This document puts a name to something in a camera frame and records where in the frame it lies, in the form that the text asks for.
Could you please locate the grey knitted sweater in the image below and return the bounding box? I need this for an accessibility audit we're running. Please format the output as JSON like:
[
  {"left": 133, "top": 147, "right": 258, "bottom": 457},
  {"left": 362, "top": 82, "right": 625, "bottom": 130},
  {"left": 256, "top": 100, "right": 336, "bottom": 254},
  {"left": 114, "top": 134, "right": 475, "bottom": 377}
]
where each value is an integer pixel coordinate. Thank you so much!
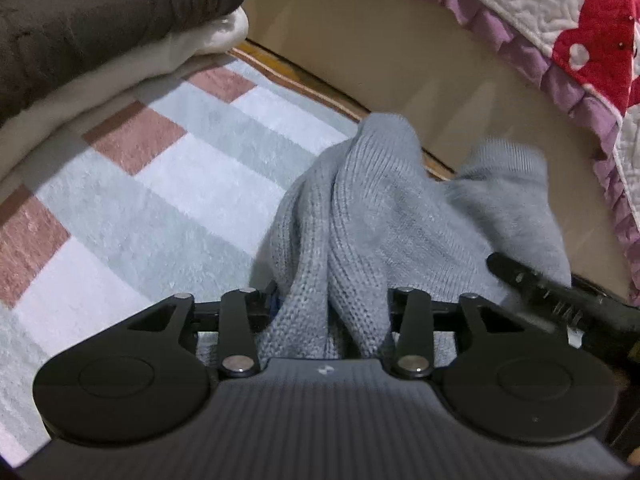
[{"left": 256, "top": 114, "right": 572, "bottom": 361}]

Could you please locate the checked grey pink rug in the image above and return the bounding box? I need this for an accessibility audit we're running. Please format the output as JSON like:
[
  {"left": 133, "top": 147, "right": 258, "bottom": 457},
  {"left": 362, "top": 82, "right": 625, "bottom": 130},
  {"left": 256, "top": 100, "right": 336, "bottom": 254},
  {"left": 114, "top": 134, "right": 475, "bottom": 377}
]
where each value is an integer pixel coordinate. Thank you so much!
[{"left": 1, "top": 52, "right": 362, "bottom": 466}]

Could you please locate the beige bed base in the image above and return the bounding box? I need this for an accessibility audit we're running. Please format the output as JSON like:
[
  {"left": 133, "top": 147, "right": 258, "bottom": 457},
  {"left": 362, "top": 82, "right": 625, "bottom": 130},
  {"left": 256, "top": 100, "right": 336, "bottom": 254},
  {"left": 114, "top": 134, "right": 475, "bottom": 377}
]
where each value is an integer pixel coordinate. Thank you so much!
[{"left": 244, "top": 0, "right": 631, "bottom": 295}]

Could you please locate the white folded garment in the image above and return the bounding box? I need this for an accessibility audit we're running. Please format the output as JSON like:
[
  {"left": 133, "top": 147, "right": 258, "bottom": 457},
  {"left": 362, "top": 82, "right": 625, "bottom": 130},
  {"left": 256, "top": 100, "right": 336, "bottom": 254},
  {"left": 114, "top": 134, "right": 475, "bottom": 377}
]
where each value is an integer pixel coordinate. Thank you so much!
[{"left": 1, "top": 8, "right": 248, "bottom": 177}]

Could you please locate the white red quilted bedspread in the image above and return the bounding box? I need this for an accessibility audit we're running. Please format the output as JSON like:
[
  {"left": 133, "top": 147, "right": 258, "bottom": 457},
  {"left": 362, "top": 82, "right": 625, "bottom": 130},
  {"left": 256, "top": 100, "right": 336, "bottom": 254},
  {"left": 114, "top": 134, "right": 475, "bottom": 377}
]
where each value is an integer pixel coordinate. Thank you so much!
[{"left": 423, "top": 0, "right": 639, "bottom": 302}]

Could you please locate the dark brown folded garment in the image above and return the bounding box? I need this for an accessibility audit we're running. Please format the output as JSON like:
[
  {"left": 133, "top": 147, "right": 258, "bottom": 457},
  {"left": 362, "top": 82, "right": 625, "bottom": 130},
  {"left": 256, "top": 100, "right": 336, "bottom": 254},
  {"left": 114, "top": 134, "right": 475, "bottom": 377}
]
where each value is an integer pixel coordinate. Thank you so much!
[{"left": 1, "top": 0, "right": 244, "bottom": 122}]

